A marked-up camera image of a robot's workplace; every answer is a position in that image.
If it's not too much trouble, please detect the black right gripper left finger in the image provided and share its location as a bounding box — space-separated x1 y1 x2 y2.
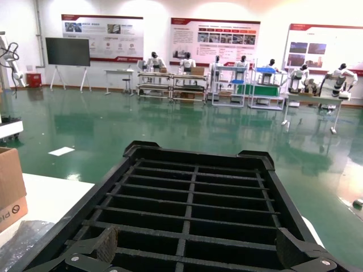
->
24 225 119 272

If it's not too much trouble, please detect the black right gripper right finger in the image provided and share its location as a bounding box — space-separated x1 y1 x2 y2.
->
274 226 351 272

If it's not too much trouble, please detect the silver anti-static bag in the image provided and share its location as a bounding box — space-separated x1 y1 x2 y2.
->
0 220 56 272

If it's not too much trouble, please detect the black slotted plastic container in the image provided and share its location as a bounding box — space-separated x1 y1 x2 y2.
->
8 141 354 272

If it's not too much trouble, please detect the brown cardboard box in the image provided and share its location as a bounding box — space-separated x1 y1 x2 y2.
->
0 147 29 233

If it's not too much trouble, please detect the white paper sheet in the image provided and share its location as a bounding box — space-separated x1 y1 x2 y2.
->
47 146 75 157

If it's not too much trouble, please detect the white cart base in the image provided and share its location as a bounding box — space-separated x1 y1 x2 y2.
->
0 116 24 142

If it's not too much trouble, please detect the long white table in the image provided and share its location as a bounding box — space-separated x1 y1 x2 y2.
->
281 92 346 134

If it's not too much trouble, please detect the white rack with green panel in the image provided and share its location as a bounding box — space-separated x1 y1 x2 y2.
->
247 66 286 111

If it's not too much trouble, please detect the small white table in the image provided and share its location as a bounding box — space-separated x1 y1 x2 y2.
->
103 68 135 96

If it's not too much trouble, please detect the white humanoid robot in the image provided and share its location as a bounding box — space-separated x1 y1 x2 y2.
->
233 55 251 70
288 64 313 94
179 53 197 75
143 51 168 74
324 62 358 100
263 58 281 72
209 55 225 86

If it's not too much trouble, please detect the red floor cabinet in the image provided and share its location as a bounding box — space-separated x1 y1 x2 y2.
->
26 72 43 88

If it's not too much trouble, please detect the white rack with blue tray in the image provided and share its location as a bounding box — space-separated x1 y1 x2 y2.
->
211 62 247 108

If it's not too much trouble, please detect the black display on stand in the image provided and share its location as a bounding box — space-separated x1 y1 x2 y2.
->
45 37 92 92

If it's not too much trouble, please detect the white frame workbench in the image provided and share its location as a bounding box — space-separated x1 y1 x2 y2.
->
171 73 208 105
136 70 174 100

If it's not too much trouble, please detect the white robot arm with cables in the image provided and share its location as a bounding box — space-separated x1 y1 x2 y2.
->
0 31 28 89

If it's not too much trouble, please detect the wall poster with grey diagrams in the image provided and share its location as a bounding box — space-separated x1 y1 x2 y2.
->
61 14 144 63

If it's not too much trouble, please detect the wall poster with dark photos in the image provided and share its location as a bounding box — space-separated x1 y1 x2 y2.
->
283 23 363 77

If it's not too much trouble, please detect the wall poster with photo row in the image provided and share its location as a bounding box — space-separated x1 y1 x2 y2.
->
170 17 261 67

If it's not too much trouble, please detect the grey wall pipe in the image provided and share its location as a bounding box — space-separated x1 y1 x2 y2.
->
34 0 47 69

